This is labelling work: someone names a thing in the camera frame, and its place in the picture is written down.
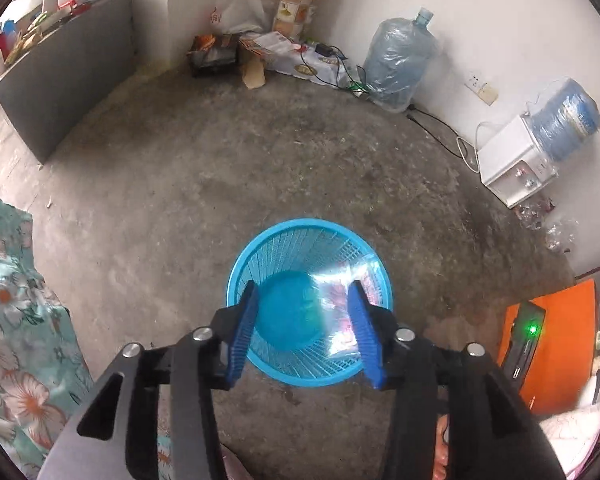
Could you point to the blue wrapped water jug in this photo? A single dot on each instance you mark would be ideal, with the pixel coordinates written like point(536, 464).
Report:
point(565, 120)

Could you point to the pink and white cloth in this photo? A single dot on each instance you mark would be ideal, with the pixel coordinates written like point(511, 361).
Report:
point(575, 440)

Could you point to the floral teal blanket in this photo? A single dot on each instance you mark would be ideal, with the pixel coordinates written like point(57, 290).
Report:
point(15, 310)

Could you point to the white wall socket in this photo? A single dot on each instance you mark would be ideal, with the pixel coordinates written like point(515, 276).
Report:
point(474, 84)

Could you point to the grey cabinet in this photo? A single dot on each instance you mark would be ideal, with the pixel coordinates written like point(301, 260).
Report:
point(65, 80)

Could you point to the blue plastic mesh basket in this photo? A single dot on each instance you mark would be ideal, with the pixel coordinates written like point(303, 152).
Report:
point(280, 240)

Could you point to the person's foot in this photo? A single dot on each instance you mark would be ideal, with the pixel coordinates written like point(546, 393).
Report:
point(441, 450)

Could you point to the dark printed box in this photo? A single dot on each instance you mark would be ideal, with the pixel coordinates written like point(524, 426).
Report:
point(212, 55)

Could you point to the crumpled clear plastic wrappers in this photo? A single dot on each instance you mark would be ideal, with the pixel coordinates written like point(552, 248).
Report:
point(540, 215)

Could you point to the brown paper bag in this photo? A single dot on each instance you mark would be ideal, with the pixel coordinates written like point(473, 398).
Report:
point(253, 72)

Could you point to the clear plastic wrapper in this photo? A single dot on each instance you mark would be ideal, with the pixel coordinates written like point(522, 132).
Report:
point(337, 305)

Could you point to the pile of household items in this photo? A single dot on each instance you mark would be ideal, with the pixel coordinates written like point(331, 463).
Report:
point(25, 35)

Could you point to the white water dispenser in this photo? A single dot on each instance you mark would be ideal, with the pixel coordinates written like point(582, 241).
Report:
point(510, 160)

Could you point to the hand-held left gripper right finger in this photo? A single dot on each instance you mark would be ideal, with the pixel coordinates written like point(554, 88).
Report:
point(366, 340)

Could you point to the large white plastic bag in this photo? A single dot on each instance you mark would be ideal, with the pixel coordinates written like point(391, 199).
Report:
point(240, 10)

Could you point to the large clear water jug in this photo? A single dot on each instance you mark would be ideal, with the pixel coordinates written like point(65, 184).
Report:
point(397, 60)

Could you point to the patterned tile column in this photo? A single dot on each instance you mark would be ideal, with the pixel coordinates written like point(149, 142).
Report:
point(300, 0)

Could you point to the beige wall plate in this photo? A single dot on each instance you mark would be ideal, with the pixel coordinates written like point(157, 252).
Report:
point(489, 94)

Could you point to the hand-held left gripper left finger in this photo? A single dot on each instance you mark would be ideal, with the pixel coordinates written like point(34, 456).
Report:
point(241, 340)

